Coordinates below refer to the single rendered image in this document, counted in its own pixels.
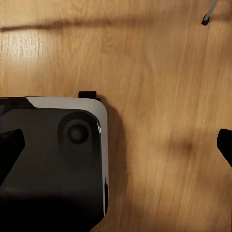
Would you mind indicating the camera tripod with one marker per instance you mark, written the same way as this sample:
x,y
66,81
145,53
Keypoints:
x,y
207,16

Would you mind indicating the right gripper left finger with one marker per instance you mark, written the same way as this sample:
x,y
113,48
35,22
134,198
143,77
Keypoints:
x,y
11,145

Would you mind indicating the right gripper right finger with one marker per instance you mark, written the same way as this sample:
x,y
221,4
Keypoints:
x,y
224,143

